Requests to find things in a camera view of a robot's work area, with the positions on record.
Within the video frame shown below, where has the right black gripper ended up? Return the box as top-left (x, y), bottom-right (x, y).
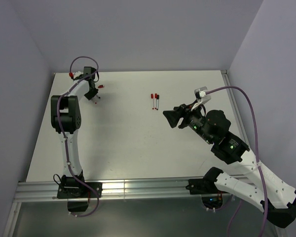
top-left (162, 99), bottom-right (214, 144)

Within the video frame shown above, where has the white marker black tip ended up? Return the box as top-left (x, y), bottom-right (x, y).
top-left (156, 94), bottom-right (159, 110)

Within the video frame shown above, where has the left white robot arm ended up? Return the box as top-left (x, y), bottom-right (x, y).
top-left (50, 67), bottom-right (99, 197)

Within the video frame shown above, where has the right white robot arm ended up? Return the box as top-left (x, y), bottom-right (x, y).
top-left (163, 104), bottom-right (296, 228)

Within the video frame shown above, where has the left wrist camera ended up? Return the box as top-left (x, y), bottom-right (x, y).
top-left (69, 71), bottom-right (83, 80)

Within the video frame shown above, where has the aluminium front rail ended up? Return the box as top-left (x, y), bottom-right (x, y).
top-left (13, 175), bottom-right (271, 201)

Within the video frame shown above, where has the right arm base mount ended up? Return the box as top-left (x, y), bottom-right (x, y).
top-left (185, 178), bottom-right (223, 208)

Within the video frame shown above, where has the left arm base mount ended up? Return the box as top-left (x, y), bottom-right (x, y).
top-left (53, 174), bottom-right (103, 215)

